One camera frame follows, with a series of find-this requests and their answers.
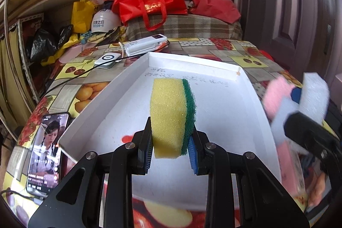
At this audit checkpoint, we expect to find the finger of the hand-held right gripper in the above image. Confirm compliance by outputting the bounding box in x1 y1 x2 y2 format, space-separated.
284 87 340 174

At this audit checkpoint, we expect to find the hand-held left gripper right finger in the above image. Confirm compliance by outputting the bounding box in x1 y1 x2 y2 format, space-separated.
187 130 310 228

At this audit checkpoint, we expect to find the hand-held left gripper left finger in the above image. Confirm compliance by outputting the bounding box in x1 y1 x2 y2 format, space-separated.
28 116 155 228

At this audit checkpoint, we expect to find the white plush puff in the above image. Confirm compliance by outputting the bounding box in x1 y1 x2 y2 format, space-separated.
299 72 330 122

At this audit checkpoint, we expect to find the yellow green scouring sponge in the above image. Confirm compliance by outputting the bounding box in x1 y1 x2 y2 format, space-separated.
150 78 197 159

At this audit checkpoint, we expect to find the white shallow cardboard box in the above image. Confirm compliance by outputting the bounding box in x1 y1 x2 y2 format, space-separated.
57 52 284 211

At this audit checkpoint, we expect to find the red cloth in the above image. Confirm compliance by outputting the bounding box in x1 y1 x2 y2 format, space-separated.
258 49 274 61

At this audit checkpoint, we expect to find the black smartphone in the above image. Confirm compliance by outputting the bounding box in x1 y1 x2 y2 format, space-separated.
26 111 71 195

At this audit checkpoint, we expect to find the white round charger pad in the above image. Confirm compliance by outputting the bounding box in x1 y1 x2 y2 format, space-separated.
94 52 122 69

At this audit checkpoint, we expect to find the white power bank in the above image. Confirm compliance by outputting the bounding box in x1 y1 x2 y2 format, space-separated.
124 34 169 57

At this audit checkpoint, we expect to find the fruit print tablecloth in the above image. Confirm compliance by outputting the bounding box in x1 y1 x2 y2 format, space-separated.
5 37 342 228

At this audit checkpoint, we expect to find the dark panelled door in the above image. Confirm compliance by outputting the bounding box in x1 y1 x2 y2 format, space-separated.
224 0 342 100

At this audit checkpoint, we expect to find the plaid cushion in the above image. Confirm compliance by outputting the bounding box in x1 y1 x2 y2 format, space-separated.
125 14 243 41

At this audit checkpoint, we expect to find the yellow black raincoat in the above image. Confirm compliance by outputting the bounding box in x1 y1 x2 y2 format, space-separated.
41 26 126 65

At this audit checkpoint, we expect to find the white helmet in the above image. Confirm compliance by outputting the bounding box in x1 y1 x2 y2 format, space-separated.
91 6 122 34

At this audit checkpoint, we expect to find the small black plastic bag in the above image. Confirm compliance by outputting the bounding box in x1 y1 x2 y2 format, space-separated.
57 24 74 49

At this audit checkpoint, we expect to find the red tote bag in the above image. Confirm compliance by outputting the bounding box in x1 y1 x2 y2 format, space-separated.
112 0 189 31

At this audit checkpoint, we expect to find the large black plastic bag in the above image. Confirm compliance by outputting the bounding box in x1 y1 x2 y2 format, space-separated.
30 28 58 61

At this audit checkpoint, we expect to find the yellow shopping bag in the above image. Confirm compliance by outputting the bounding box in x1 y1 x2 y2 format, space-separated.
72 0 98 33

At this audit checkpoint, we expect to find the yellow curtain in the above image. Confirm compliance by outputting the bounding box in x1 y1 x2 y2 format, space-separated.
0 30 30 124

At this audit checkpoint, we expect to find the metal shelf rack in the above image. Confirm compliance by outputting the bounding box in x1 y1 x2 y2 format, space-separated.
0 13 44 122

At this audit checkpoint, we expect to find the wooden shelf board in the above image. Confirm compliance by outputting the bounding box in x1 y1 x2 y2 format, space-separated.
0 0 83 28

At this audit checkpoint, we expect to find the curved steel tube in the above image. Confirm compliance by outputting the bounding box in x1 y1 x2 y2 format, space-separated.
4 0 16 39

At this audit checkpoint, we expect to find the thin black cable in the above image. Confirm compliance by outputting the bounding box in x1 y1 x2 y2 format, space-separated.
44 56 141 96

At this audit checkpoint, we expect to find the dark phone cable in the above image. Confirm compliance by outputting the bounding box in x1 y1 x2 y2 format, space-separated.
0 189 44 202

